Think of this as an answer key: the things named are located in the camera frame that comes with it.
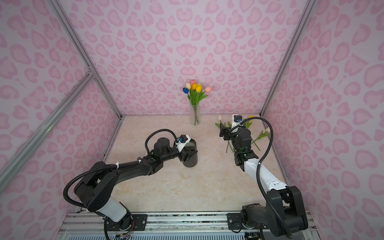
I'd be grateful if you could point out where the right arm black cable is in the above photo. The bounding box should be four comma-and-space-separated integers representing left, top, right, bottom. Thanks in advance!
230, 116, 293, 239

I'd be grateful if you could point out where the bunch of artificial tulips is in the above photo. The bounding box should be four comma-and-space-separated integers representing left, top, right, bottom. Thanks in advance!
215, 116, 273, 154

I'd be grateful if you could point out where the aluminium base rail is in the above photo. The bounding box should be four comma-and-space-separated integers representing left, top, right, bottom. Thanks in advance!
55, 209, 320, 240

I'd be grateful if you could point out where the aluminium frame diagonal bar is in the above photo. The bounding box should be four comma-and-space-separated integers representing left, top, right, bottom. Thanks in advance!
1, 71, 94, 193

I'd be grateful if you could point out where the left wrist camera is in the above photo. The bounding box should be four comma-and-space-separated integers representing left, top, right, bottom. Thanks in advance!
176, 135, 191, 153

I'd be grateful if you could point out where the black cone vase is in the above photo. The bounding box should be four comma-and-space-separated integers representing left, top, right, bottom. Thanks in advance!
181, 139, 198, 168

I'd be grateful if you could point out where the light pink tulip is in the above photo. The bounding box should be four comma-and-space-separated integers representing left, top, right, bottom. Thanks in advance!
199, 87, 212, 101

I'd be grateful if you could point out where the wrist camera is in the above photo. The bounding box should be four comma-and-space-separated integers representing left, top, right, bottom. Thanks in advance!
231, 115, 243, 133
176, 135, 191, 153

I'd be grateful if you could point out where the right corner aluminium post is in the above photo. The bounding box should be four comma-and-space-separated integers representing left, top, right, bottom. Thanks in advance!
260, 0, 318, 117

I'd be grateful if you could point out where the left corner aluminium post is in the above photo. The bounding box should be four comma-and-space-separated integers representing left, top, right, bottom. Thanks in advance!
47, 0, 123, 119

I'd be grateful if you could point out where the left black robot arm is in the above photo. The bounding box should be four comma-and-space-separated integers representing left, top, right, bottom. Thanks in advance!
63, 135, 198, 231

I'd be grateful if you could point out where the clear glass vase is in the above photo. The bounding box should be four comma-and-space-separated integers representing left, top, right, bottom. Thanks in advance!
190, 104, 200, 126

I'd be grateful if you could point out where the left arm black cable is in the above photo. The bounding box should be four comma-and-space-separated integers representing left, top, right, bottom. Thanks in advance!
62, 128, 179, 209

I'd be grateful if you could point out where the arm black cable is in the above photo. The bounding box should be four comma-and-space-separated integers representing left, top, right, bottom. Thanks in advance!
230, 116, 293, 239
62, 128, 179, 209

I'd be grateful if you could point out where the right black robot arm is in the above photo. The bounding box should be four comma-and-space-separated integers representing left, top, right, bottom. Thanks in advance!
219, 123, 308, 237

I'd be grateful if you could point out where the corner aluminium post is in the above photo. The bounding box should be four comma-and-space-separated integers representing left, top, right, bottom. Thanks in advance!
47, 0, 123, 119
260, 0, 318, 117

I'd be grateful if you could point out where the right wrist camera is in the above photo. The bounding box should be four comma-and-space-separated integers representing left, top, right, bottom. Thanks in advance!
231, 115, 243, 133

